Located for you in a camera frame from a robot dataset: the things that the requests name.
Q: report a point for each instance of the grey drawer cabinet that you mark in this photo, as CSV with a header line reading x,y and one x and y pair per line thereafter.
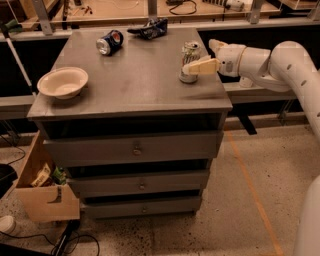
x,y
136,140

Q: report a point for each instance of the white stick with handle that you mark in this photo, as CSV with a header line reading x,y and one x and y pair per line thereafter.
x,y
5,31

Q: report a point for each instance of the blue pepsi can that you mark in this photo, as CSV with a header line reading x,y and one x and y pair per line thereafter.
x,y
110,43

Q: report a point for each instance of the white shoe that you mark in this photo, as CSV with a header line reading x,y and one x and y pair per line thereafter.
x,y
7,224

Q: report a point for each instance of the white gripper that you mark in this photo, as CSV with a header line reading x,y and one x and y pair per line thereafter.
x,y
230,59

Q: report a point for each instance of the clear sanitizer bottle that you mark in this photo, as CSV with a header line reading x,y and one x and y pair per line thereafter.
x,y
245,82

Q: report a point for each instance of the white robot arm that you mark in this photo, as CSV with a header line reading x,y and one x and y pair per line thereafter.
x,y
286,67

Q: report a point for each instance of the open cardboard box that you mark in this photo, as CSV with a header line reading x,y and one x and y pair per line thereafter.
x,y
42,198

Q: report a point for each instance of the green white 7up can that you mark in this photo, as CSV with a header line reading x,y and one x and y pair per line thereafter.
x,y
190,52

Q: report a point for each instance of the dark blue chip bag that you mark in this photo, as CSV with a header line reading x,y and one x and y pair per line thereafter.
x,y
154,28

